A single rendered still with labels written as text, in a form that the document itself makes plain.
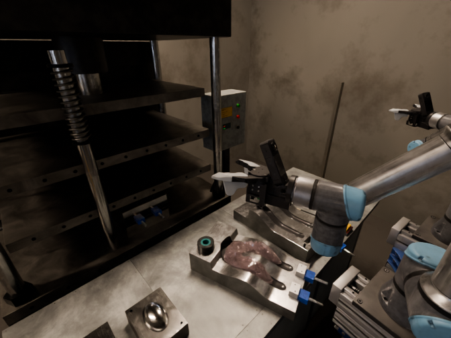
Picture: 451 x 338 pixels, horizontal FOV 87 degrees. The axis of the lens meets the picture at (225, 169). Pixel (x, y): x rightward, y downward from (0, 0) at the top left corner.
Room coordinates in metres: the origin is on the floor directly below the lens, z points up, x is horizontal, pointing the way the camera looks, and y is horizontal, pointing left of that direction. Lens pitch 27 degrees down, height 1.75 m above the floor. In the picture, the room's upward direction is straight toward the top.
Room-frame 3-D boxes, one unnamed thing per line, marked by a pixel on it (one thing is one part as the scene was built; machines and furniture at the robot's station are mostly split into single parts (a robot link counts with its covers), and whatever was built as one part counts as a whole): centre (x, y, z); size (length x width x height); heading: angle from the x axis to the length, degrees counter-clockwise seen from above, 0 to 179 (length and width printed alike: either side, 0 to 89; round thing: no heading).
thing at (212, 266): (0.79, -0.11, 0.85); 0.50 x 0.26 x 0.11; 60
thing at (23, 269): (1.33, 0.72, 0.75); 1.30 x 0.84 x 0.06; 133
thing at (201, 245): (0.83, 0.10, 0.93); 0.08 x 0.08 x 0.04
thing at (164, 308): (0.53, 0.26, 0.83); 0.20 x 0.15 x 0.07; 43
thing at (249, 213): (1.09, -0.31, 0.87); 0.50 x 0.26 x 0.14; 43
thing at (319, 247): (0.47, -0.27, 1.34); 0.11 x 0.08 x 0.11; 152
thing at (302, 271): (0.70, -0.37, 0.85); 0.13 x 0.05 x 0.05; 60
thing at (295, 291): (0.61, -0.32, 0.85); 0.13 x 0.05 x 0.05; 60
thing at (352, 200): (0.46, -0.26, 1.43); 0.11 x 0.08 x 0.09; 62
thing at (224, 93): (1.75, 0.01, 0.73); 0.30 x 0.22 x 1.47; 133
